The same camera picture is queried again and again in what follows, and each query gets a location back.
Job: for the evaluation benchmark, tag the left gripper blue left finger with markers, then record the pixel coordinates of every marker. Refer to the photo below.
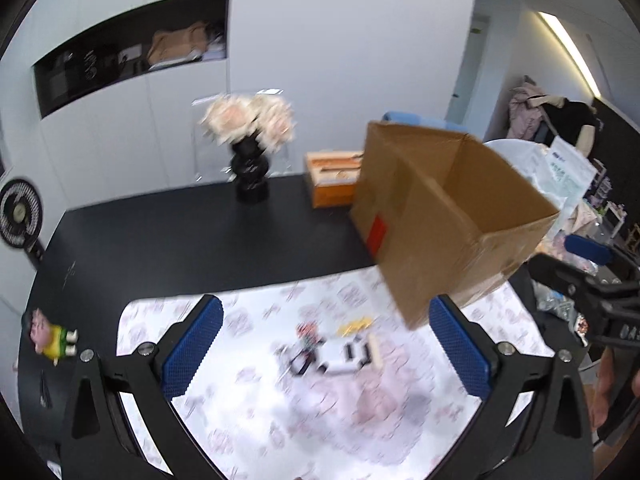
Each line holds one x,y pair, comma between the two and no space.
184,346

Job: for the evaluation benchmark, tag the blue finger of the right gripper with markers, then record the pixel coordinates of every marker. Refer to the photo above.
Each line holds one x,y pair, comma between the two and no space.
564,278
587,248

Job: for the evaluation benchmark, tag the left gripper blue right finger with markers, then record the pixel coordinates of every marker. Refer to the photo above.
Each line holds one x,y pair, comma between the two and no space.
468,357

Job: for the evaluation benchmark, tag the white green printed pouch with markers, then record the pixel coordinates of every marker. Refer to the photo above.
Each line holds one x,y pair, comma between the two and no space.
571,171

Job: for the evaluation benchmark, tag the wooden comb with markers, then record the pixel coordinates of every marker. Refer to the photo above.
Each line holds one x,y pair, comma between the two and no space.
375,352

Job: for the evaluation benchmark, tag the white plastic bag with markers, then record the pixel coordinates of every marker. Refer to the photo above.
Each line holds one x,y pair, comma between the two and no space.
527,158

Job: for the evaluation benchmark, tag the cartoon boy figurine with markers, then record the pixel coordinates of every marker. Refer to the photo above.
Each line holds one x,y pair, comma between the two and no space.
53,341

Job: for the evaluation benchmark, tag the white label printer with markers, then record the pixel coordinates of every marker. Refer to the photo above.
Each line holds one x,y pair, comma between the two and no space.
338,356

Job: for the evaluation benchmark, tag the white patterned table mat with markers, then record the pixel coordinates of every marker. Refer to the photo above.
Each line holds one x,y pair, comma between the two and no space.
256,421

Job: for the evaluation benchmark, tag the black pen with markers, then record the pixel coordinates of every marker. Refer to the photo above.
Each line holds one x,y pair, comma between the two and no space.
45,399

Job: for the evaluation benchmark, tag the pile of clothes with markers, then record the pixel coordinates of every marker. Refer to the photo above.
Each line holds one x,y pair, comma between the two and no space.
541,117

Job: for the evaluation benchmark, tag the brown cardboard box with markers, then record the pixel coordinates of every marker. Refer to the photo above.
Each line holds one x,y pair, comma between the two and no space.
443,214

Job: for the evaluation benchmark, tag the black vase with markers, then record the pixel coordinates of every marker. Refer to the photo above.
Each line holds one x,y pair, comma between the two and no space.
250,167

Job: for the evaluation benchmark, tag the black round desk fan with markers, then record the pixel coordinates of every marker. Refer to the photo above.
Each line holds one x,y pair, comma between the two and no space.
21,218

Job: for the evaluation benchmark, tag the orange tissue box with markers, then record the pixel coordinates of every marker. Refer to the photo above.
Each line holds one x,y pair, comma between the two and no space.
331,177

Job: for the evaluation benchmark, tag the blue checked towel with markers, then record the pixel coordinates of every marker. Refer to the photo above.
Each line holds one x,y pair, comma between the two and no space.
411,119

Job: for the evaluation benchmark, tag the cream artificial roses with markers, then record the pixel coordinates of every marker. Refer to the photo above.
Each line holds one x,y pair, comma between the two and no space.
230,117

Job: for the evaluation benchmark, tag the brown handbag on shelf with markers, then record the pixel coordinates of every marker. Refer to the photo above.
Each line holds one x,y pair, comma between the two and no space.
168,46

